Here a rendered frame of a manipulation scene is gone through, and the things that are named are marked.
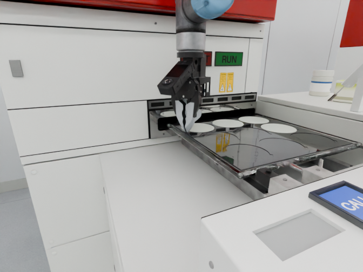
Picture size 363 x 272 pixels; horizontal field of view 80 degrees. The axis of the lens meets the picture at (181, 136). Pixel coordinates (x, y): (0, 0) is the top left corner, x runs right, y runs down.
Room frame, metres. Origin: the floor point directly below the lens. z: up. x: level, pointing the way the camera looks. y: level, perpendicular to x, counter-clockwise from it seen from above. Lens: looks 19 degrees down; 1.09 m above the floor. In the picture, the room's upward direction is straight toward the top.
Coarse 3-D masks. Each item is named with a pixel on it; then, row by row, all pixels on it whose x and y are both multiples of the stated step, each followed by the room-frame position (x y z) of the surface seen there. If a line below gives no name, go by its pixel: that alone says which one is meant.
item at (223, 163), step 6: (168, 126) 0.65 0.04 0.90; (180, 132) 0.57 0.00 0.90; (186, 138) 0.53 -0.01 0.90; (192, 144) 0.50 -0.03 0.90; (198, 144) 0.48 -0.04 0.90; (204, 150) 0.45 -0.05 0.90; (210, 156) 0.42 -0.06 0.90; (222, 162) 0.38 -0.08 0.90; (228, 168) 0.36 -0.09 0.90; (234, 168) 0.35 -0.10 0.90; (234, 174) 0.35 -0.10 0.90
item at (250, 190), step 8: (184, 144) 0.68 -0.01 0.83; (200, 152) 0.58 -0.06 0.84; (208, 160) 0.54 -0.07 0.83; (216, 168) 0.50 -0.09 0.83; (224, 168) 0.47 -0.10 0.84; (224, 176) 0.47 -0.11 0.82; (232, 176) 0.44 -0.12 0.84; (240, 184) 0.41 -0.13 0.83; (248, 184) 0.39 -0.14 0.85; (256, 184) 0.39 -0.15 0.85; (248, 192) 0.39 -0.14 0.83; (256, 192) 0.37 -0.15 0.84; (264, 192) 0.36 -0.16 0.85
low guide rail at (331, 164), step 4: (328, 156) 0.53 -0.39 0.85; (312, 160) 0.54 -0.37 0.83; (316, 160) 0.54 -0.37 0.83; (324, 160) 0.52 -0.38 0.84; (328, 160) 0.51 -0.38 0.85; (332, 160) 0.50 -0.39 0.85; (336, 160) 0.50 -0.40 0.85; (316, 164) 0.53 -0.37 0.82; (324, 164) 0.51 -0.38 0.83; (328, 164) 0.51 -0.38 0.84; (332, 164) 0.50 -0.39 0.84; (336, 164) 0.49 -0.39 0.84; (340, 164) 0.48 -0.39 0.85; (344, 164) 0.48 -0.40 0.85; (348, 164) 0.48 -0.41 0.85; (328, 168) 0.50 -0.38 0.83; (332, 168) 0.49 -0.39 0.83; (336, 168) 0.49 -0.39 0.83; (340, 168) 0.48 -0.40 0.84; (344, 168) 0.47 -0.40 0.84
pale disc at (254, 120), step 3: (240, 117) 0.76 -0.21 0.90; (243, 117) 0.76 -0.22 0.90; (246, 117) 0.76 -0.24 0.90; (249, 117) 0.76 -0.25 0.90; (252, 117) 0.76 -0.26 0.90; (255, 117) 0.76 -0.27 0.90; (258, 117) 0.76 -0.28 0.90; (240, 120) 0.71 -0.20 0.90; (243, 120) 0.71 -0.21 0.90; (246, 120) 0.71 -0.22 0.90; (249, 120) 0.71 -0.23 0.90; (252, 120) 0.71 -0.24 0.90; (255, 120) 0.71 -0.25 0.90; (258, 120) 0.71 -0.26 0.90; (261, 120) 0.71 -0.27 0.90; (264, 120) 0.71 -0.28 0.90; (267, 120) 0.71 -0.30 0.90; (252, 123) 0.68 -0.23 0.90; (255, 123) 0.68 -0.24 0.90; (258, 123) 0.68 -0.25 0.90; (261, 123) 0.68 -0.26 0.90
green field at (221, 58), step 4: (216, 56) 0.78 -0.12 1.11; (220, 56) 0.79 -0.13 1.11; (224, 56) 0.79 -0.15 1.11; (228, 56) 0.80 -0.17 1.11; (232, 56) 0.81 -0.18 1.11; (236, 56) 0.81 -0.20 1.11; (240, 56) 0.82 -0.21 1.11; (216, 60) 0.78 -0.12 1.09; (220, 60) 0.79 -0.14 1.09; (224, 60) 0.79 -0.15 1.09; (228, 60) 0.80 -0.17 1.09; (232, 60) 0.81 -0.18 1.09; (236, 60) 0.81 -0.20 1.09; (240, 60) 0.82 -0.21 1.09; (216, 64) 0.78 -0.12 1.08; (220, 64) 0.79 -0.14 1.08; (224, 64) 0.79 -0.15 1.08; (228, 64) 0.80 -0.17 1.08; (232, 64) 0.81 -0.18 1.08; (236, 64) 0.81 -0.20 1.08; (240, 64) 0.82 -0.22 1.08
